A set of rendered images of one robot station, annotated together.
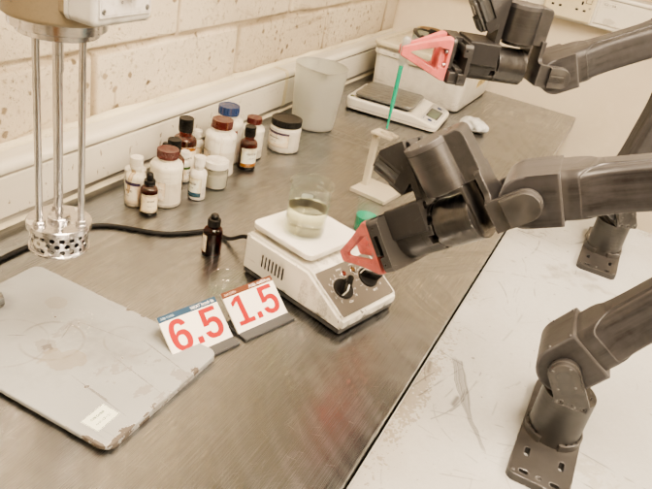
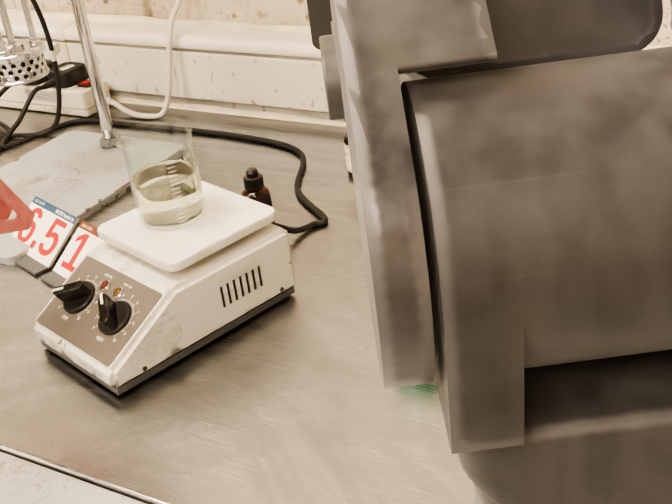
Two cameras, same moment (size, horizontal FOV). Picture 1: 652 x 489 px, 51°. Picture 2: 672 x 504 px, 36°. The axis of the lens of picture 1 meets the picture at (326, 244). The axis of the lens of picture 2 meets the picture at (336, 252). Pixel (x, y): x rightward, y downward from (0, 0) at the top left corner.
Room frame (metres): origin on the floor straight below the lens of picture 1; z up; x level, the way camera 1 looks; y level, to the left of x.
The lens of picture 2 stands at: (1.22, -0.74, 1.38)
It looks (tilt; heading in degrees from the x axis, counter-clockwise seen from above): 29 degrees down; 103
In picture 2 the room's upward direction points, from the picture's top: 8 degrees counter-clockwise
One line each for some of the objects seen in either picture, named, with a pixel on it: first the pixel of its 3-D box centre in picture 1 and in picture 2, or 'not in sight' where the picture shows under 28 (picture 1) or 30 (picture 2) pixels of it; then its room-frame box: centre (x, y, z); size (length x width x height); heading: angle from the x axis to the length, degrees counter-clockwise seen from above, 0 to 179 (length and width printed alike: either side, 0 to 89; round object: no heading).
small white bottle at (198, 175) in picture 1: (198, 177); not in sight; (1.10, 0.25, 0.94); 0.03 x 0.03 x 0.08
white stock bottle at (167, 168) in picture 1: (166, 176); not in sight; (1.06, 0.29, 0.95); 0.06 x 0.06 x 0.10
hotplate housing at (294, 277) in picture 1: (315, 263); (172, 277); (0.89, 0.01, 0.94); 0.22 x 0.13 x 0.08; 54
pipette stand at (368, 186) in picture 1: (382, 163); not in sight; (1.29, -0.08, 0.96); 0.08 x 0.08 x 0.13; 62
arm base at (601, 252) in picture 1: (607, 236); not in sight; (1.22, -0.53, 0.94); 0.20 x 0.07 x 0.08; 160
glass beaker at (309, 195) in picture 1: (309, 209); (161, 178); (0.89, 0.03, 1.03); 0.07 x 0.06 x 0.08; 52
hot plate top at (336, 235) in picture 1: (308, 230); (186, 222); (0.90, 0.03, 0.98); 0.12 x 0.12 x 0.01; 54
